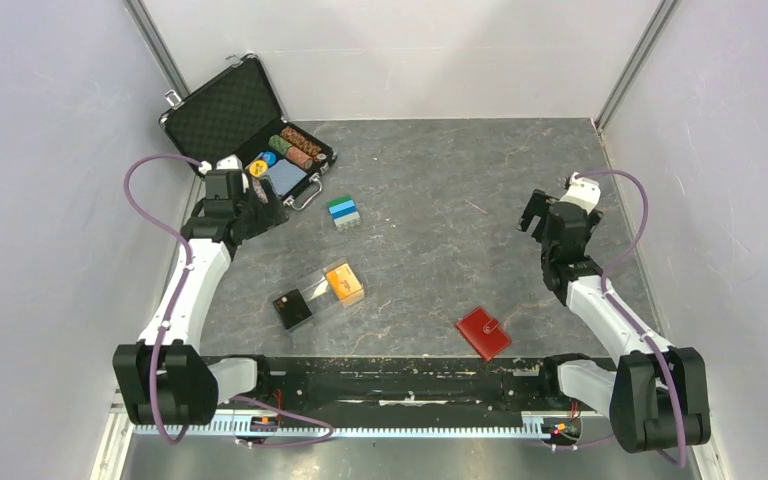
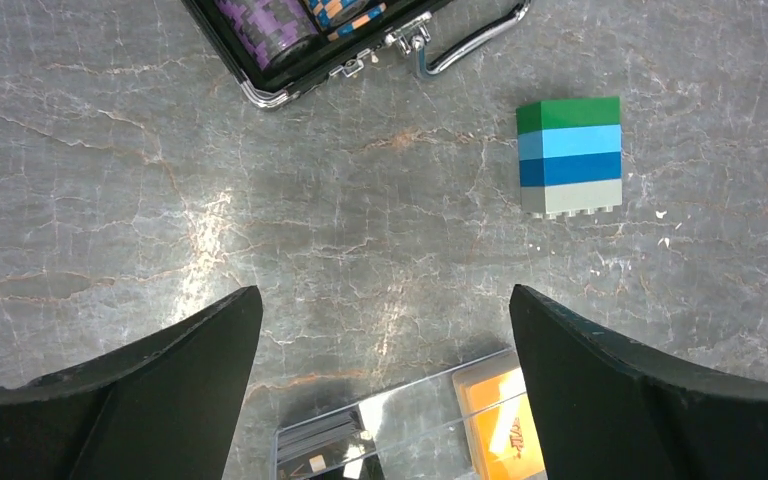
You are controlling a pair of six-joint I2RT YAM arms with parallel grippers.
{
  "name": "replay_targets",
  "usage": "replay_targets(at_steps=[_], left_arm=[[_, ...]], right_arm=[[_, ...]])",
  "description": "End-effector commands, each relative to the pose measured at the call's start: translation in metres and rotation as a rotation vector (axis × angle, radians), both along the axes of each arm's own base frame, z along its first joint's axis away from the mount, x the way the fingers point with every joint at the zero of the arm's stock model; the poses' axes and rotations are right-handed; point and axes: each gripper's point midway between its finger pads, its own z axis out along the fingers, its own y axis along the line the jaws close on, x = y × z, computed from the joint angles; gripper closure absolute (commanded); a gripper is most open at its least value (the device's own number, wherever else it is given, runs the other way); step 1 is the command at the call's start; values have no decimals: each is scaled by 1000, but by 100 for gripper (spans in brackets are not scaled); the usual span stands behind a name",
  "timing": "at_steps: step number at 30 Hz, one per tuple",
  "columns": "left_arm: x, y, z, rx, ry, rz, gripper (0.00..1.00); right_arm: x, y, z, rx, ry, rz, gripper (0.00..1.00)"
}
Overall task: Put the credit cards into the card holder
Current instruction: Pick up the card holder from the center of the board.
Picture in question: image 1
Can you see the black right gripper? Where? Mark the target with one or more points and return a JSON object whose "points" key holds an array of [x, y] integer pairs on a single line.
{"points": [[537, 207]]}

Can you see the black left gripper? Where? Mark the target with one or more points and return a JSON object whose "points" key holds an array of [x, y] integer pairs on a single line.
{"points": [[268, 216]]}

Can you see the clear plastic card box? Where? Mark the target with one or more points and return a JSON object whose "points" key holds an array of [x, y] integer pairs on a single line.
{"points": [[317, 292]]}

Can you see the red leather card holder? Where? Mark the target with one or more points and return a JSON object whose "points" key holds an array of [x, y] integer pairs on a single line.
{"points": [[484, 333]]}

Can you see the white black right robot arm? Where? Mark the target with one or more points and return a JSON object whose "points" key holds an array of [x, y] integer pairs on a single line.
{"points": [[656, 396]]}

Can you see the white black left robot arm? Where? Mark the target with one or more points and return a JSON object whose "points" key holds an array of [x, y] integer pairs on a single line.
{"points": [[162, 377]]}

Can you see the blue playing card deck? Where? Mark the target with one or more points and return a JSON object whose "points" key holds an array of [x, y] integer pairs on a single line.
{"points": [[284, 177]]}

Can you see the black card stack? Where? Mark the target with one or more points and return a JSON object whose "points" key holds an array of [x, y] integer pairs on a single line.
{"points": [[292, 309]]}

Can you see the orange card stack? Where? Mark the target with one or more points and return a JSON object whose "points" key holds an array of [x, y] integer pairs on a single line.
{"points": [[346, 285]]}

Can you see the yellow dealer chip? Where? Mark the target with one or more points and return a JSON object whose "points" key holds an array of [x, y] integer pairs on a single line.
{"points": [[258, 168]]}

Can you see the blue dealer chip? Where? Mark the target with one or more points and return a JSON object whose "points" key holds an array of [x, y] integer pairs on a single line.
{"points": [[268, 157]]}

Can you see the red poker chip row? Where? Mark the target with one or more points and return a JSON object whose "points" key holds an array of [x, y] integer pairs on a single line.
{"points": [[299, 158]]}

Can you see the stacked toy building blocks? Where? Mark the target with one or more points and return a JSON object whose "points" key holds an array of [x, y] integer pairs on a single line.
{"points": [[344, 213]]}

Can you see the green poker chip row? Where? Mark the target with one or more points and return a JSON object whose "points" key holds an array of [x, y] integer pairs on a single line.
{"points": [[279, 144]]}

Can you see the brown poker chip row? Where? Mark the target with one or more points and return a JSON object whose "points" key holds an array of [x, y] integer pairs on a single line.
{"points": [[297, 139]]}

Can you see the black aluminium poker chip case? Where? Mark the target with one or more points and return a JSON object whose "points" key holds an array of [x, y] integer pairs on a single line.
{"points": [[235, 113]]}

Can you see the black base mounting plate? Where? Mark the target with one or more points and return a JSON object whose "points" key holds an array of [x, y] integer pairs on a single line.
{"points": [[410, 392]]}

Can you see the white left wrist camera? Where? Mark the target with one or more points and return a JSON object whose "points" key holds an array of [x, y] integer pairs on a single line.
{"points": [[232, 163]]}

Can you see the aluminium slotted rail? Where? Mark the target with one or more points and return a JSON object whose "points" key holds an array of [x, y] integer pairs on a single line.
{"points": [[258, 424]]}

